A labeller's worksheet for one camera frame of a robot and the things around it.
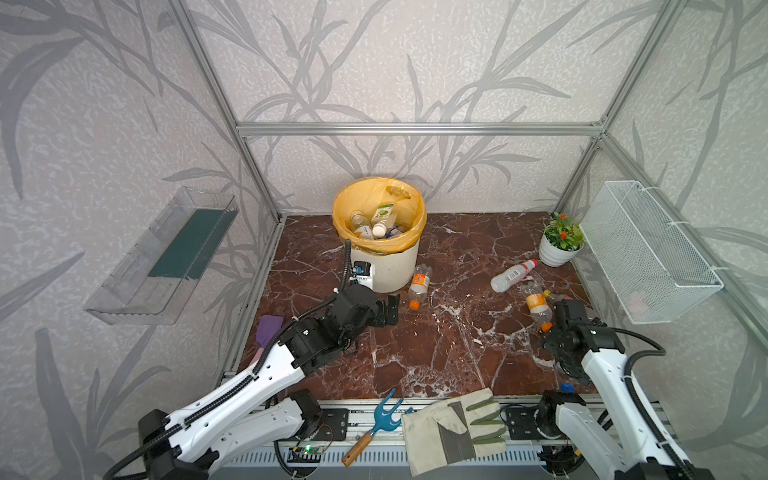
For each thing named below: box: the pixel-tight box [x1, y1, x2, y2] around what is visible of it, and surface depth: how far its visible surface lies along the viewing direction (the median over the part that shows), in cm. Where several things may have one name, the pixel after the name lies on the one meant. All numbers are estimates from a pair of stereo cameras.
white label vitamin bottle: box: [350, 210, 374, 241], surface depth 95 cm
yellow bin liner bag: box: [332, 177, 427, 254], surface depth 92 cm
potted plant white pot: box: [536, 212, 586, 267], surface depth 99 cm
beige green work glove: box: [401, 388, 506, 477], surface depth 74 cm
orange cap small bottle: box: [409, 263, 433, 311], surface depth 98 cm
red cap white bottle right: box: [490, 259, 538, 293], surface depth 98 cm
